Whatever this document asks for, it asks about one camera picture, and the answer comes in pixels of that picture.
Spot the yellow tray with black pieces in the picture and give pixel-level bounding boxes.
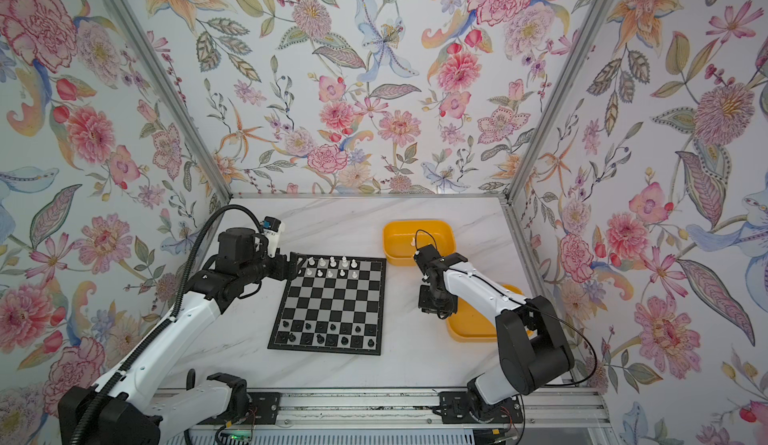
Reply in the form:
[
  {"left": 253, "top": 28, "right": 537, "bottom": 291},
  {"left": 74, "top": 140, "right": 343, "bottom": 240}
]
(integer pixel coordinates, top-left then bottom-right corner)
[{"left": 446, "top": 283, "right": 526, "bottom": 342}]

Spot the yellow tray with white pieces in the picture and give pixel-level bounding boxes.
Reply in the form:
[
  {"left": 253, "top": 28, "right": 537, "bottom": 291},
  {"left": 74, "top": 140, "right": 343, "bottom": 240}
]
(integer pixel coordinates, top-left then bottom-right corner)
[{"left": 382, "top": 220, "right": 456, "bottom": 267}]

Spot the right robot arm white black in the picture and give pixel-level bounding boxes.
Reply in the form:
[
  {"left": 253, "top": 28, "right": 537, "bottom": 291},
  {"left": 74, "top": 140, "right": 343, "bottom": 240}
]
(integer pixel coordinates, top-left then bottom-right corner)
[{"left": 414, "top": 245, "right": 575, "bottom": 414}]

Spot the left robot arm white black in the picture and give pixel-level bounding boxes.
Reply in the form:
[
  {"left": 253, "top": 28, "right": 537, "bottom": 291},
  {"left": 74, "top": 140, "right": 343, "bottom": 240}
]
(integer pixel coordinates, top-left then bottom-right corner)
[{"left": 57, "top": 204, "right": 299, "bottom": 444}]

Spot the black and silver chessboard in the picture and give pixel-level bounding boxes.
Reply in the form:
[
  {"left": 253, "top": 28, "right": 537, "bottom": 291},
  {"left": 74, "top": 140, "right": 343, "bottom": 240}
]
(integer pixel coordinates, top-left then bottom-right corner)
[{"left": 267, "top": 255, "right": 387, "bottom": 356}]

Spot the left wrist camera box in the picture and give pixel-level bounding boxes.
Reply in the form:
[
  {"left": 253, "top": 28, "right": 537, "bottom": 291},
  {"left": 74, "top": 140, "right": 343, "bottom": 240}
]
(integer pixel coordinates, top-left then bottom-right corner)
[{"left": 262, "top": 216, "right": 284, "bottom": 258}]

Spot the aluminium front mounting rail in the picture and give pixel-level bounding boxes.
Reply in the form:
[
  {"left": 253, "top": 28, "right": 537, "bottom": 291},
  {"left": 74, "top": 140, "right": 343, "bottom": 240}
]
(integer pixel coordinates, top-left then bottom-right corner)
[{"left": 161, "top": 388, "right": 617, "bottom": 444}]

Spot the aluminium corner post left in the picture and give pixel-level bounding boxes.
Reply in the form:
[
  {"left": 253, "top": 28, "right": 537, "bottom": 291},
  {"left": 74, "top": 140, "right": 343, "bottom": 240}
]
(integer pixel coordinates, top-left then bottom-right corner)
[{"left": 104, "top": 0, "right": 232, "bottom": 203}]

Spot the aluminium corner post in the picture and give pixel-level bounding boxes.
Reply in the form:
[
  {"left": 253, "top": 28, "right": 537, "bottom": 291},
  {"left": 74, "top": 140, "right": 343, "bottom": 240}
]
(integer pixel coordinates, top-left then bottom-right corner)
[
  {"left": 505, "top": 0, "right": 614, "bottom": 206},
  {"left": 104, "top": 0, "right": 232, "bottom": 203}
]

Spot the aluminium corner post right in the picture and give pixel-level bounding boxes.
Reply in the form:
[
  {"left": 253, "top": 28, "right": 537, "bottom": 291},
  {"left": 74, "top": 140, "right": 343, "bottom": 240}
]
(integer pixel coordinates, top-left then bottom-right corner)
[{"left": 505, "top": 0, "right": 614, "bottom": 206}]

